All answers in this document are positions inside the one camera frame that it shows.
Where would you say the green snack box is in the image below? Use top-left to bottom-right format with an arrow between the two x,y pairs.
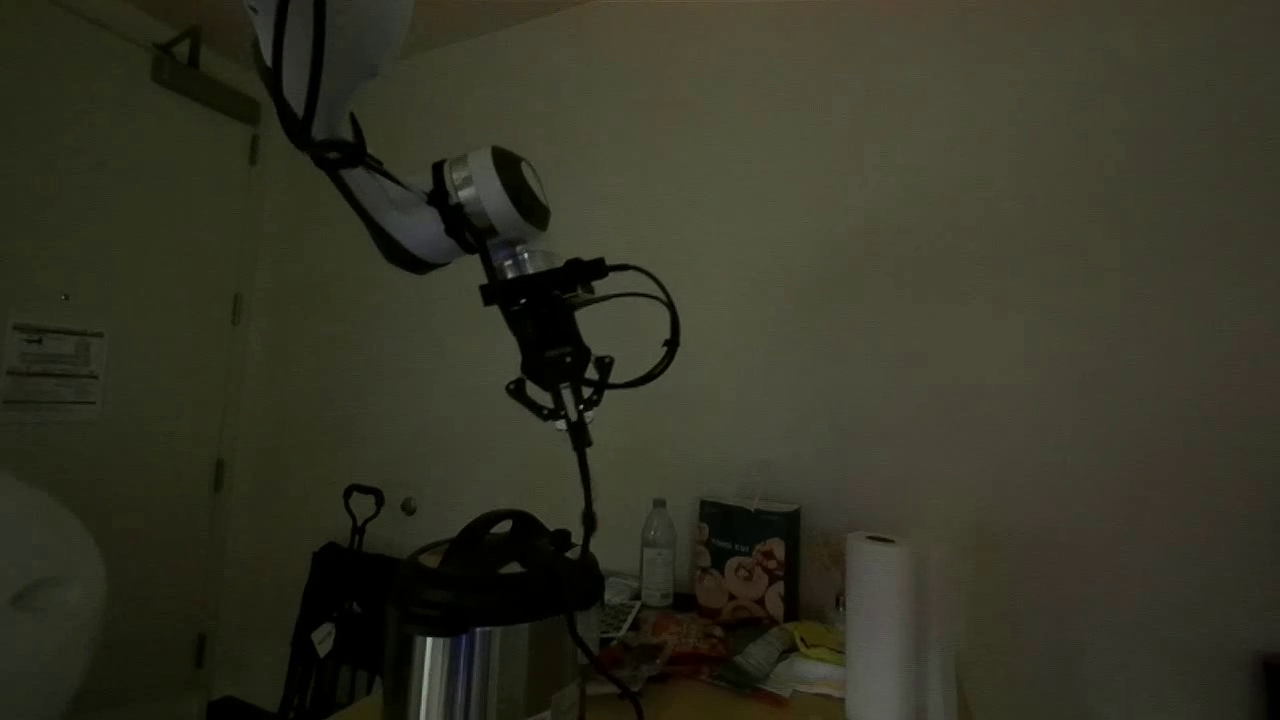
694,501 -> 801,622

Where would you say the white paper towel roll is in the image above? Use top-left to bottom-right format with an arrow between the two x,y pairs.
845,530 -> 917,720

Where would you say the white rounded object at left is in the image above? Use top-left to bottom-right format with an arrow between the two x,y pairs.
0,470 -> 107,720

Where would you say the red snack bag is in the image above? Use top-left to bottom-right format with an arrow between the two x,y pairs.
604,608 -> 727,679

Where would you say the paper sign on door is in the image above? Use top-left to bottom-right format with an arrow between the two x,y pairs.
0,318 -> 107,421

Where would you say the black robot wiring loop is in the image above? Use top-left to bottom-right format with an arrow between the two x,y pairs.
254,0 -> 685,395

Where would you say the black power cable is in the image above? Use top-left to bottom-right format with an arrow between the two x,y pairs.
414,391 -> 649,720

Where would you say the clear plastic water bottle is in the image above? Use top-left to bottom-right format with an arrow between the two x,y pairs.
640,496 -> 676,608

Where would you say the yellow snack packet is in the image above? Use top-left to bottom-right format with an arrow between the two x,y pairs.
736,622 -> 845,701

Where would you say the black folding cart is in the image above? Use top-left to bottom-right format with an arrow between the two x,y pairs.
277,483 -> 400,720

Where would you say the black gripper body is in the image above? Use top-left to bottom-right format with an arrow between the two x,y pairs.
482,258 -> 609,389

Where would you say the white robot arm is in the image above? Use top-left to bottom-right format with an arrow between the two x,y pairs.
240,0 -> 604,424

